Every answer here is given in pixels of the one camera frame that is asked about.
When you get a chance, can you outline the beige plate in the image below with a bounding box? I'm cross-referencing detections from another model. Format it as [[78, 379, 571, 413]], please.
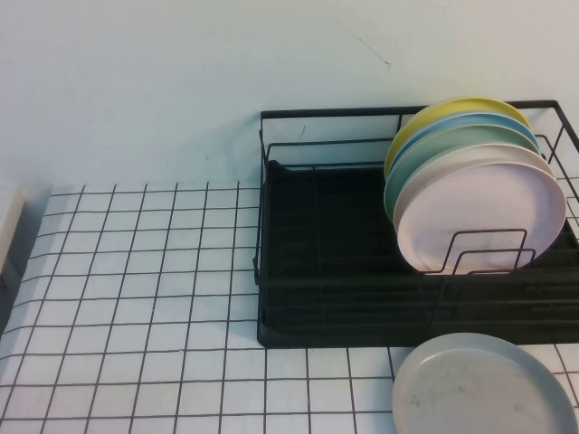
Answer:
[[391, 145, 556, 231]]

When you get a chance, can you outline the green plate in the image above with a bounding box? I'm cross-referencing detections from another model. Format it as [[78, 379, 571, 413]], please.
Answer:
[[383, 125, 547, 217]]

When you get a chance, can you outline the blue plate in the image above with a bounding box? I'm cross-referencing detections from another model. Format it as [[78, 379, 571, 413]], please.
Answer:
[[385, 112, 541, 180]]

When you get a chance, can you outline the yellow plate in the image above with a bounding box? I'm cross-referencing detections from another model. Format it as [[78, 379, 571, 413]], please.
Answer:
[[383, 95, 532, 180]]

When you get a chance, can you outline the pink plate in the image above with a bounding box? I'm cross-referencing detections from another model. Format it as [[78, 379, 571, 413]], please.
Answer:
[[396, 162, 567, 275]]

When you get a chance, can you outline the grey plate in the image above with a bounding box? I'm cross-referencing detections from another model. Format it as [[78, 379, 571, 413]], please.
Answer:
[[391, 332, 574, 434]]

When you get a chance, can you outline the white grid tablecloth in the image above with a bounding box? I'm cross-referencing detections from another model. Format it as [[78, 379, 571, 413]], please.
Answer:
[[0, 182, 579, 434]]

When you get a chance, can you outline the beige box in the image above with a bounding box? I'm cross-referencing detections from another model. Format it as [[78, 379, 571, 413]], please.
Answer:
[[0, 187, 27, 277]]

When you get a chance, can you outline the black wire dish rack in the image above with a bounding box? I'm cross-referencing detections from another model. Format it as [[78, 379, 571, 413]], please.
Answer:
[[255, 99, 579, 349]]

